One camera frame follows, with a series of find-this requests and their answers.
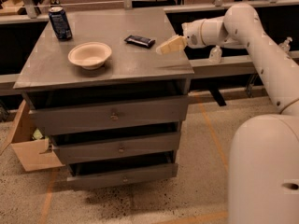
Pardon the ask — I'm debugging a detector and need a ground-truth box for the blue soda can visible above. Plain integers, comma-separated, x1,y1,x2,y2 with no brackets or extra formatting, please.
49,7,72,40

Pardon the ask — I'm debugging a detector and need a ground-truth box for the bottom grey drawer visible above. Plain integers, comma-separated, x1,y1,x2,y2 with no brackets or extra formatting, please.
67,163,178,189

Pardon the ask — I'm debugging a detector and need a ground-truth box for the middle grey drawer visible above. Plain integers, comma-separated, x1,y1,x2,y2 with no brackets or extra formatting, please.
54,132,180,164

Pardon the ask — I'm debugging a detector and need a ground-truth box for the clear sanitizer bottle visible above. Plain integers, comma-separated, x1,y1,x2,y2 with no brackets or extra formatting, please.
208,46,222,63

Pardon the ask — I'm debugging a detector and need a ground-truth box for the grey drawer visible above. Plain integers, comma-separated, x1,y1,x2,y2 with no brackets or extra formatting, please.
30,96,188,135
67,163,178,189
54,132,180,164

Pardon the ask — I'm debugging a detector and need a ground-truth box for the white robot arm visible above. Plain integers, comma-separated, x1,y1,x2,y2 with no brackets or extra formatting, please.
156,3,299,224

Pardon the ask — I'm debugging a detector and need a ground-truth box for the grey metal railing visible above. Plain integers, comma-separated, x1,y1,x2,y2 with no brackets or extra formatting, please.
0,0,299,25

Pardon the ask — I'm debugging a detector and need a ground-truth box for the brown cardboard box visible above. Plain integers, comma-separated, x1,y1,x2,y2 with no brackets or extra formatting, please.
0,101,64,172

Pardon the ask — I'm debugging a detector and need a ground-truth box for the dark blueberry rxbar wrapper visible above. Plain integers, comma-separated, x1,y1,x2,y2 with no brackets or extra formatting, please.
124,35,155,49

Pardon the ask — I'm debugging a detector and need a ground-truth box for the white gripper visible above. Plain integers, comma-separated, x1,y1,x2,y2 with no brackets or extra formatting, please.
156,20,206,55

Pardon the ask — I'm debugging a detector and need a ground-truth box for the white paper bowl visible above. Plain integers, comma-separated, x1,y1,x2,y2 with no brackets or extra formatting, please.
68,42,112,70

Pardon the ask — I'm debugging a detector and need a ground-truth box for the top grey drawer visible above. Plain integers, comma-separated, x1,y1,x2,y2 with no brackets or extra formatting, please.
30,96,188,135

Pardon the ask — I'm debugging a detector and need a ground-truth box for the grey drawer cabinet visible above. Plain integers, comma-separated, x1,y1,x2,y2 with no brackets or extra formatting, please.
14,8,193,177

